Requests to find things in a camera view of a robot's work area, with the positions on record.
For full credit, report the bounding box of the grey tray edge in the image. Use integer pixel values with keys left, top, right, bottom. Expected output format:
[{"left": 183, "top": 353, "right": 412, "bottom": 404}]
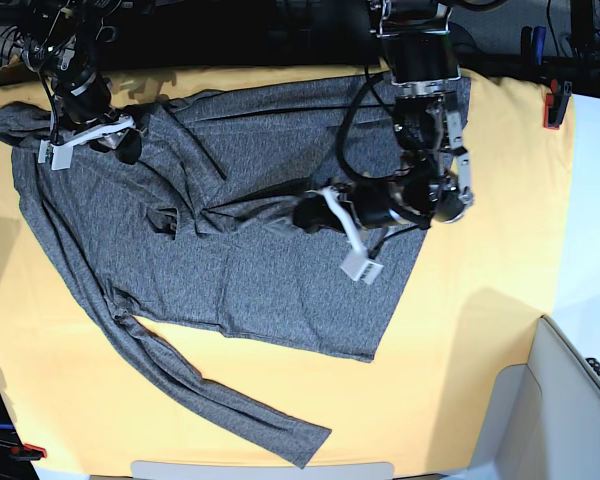
[{"left": 131, "top": 461, "right": 394, "bottom": 480}]

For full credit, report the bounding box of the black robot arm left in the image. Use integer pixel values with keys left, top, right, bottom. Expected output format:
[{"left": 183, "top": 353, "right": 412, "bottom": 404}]
[{"left": 327, "top": 1, "right": 474, "bottom": 230}]

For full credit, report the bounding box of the grey long-sleeve T-shirt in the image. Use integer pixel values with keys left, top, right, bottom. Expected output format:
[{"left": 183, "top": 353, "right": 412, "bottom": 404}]
[{"left": 0, "top": 77, "right": 426, "bottom": 467}]

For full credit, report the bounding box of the red black clamp left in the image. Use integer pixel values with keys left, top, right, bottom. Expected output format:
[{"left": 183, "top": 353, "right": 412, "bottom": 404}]
[{"left": 9, "top": 444, "right": 47, "bottom": 462}]

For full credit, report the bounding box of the red black clamp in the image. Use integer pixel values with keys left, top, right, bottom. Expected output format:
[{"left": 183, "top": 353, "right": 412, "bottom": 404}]
[
  {"left": 9, "top": 444, "right": 47, "bottom": 462},
  {"left": 543, "top": 79, "right": 572, "bottom": 130}
]

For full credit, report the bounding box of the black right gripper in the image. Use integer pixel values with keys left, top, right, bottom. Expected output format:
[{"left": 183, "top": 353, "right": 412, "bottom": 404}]
[{"left": 54, "top": 74, "right": 153, "bottom": 165}]

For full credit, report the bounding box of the red black clamp right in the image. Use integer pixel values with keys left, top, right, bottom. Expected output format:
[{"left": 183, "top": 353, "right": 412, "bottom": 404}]
[{"left": 543, "top": 79, "right": 572, "bottom": 130}]

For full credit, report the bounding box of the white plastic bin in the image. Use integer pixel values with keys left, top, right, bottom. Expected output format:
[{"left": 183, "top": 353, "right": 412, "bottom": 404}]
[{"left": 466, "top": 317, "right": 600, "bottom": 479}]

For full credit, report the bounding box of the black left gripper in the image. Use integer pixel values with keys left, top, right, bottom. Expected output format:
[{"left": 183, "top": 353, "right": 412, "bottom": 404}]
[{"left": 292, "top": 185, "right": 420, "bottom": 234}]

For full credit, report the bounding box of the blue handled tool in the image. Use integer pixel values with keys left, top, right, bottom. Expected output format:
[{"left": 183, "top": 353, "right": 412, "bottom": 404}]
[{"left": 520, "top": 26, "right": 547, "bottom": 67}]

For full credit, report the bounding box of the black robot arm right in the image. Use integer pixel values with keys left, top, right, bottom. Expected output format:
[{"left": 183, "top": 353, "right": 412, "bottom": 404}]
[{"left": 21, "top": 1, "right": 146, "bottom": 170}]

